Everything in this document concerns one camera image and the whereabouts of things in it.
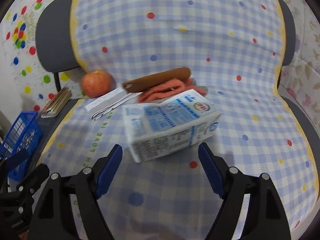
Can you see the dark grey office chair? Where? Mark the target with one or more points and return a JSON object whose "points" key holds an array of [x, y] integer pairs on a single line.
{"points": [[54, 50]]}

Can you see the red orange apple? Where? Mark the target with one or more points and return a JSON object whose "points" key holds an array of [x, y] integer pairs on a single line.
{"points": [[96, 83]]}

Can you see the floral pink backdrop sheet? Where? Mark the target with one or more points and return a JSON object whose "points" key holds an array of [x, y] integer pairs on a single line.
{"points": [[301, 77]]}

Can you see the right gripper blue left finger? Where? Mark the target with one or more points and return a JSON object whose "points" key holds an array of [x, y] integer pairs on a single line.
{"points": [[106, 168]]}

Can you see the blue white milk carton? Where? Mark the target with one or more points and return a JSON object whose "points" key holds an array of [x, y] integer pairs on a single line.
{"points": [[157, 129]]}

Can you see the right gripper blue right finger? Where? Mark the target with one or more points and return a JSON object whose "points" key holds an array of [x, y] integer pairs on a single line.
{"points": [[211, 170]]}

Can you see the brown handled knife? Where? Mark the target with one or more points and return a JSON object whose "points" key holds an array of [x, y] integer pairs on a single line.
{"points": [[137, 86]]}

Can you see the blue plastic basket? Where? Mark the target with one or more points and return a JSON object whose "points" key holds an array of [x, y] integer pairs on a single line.
{"points": [[24, 134]]}

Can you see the blue checkered cloth cover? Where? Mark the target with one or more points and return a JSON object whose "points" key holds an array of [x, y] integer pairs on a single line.
{"points": [[234, 48]]}

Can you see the polka dot birthday backdrop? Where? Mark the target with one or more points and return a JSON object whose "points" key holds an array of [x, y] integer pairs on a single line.
{"points": [[25, 84]]}

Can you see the orange knitted glove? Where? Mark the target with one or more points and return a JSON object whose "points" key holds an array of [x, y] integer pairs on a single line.
{"points": [[168, 89]]}

